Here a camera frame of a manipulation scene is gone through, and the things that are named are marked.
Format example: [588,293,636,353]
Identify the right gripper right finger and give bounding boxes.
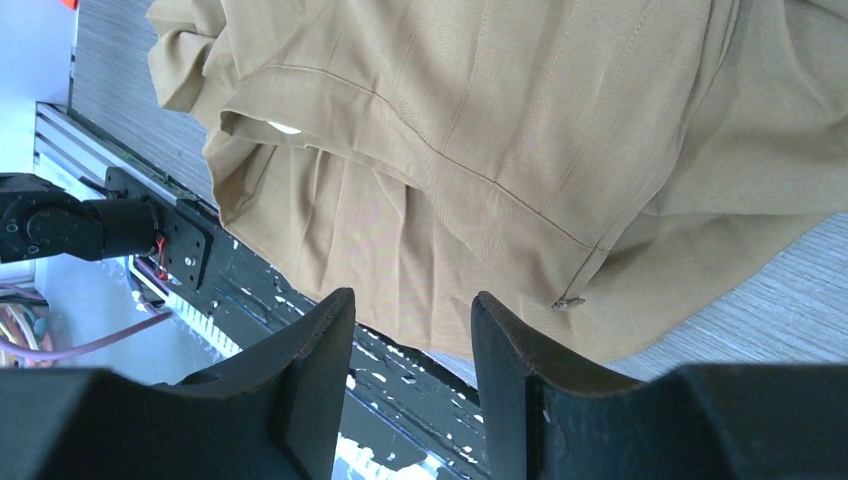
[471,292,847,479]

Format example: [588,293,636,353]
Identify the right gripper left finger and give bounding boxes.
[1,288,355,479]

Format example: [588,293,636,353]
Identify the tan brown garment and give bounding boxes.
[147,1,847,361]

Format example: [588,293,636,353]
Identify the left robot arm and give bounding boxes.
[1,173,164,264]

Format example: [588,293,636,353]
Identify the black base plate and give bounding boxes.
[105,167,490,479]

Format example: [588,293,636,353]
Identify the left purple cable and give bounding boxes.
[0,284,175,364]

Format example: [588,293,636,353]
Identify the aluminium rail frame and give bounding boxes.
[35,103,247,358]

